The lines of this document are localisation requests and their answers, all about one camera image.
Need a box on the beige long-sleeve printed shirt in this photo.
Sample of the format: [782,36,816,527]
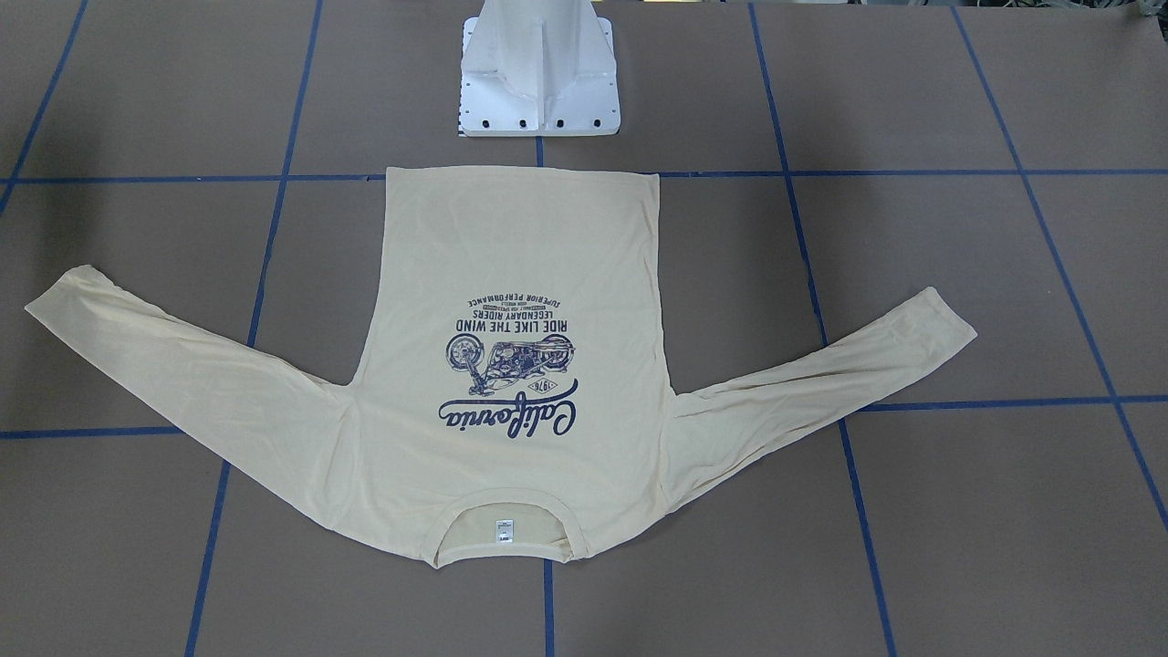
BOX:
[26,166,976,568]

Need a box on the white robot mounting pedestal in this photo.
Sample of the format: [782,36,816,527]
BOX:
[458,1,621,137]

